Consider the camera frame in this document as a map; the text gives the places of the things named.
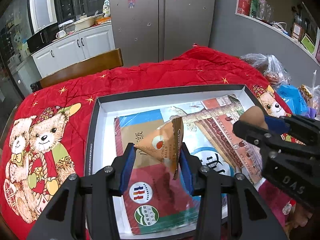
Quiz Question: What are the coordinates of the clear plastic bag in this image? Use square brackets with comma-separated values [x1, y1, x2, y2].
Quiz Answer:
[240, 53, 291, 88]

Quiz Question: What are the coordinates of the black microwave oven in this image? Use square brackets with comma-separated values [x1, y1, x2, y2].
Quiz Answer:
[27, 23, 60, 54]

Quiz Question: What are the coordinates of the blue plastic bag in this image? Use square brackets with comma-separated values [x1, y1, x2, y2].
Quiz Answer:
[277, 85, 309, 115]

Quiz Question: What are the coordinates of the brown gourd-shaped toy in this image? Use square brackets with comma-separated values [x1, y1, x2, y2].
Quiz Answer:
[239, 106, 268, 129]

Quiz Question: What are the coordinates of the black shallow gift box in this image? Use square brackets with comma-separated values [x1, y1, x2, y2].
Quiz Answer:
[85, 85, 262, 239]

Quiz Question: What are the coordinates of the person right hand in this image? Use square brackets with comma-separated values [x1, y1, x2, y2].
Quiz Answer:
[284, 203, 313, 238]

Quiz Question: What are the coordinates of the silver double-door refrigerator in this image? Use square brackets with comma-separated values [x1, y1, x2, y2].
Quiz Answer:
[110, 0, 215, 67]

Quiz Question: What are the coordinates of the white wall shelf unit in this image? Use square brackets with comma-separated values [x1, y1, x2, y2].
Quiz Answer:
[235, 0, 319, 64]

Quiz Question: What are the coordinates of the orange triangular snack packet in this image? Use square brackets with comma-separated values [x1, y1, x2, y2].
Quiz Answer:
[135, 116, 184, 180]

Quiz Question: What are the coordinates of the white kitchen cabinet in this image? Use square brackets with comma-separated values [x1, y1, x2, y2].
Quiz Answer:
[32, 23, 115, 77]

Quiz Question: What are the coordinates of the red teddy bear blanket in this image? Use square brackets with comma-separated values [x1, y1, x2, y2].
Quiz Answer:
[1, 47, 291, 239]

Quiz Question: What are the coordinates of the wooden chair back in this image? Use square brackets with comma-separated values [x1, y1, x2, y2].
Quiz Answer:
[30, 48, 124, 93]

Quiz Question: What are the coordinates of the magenta plush bear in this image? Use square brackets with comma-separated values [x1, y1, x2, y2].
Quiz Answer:
[258, 180, 296, 227]

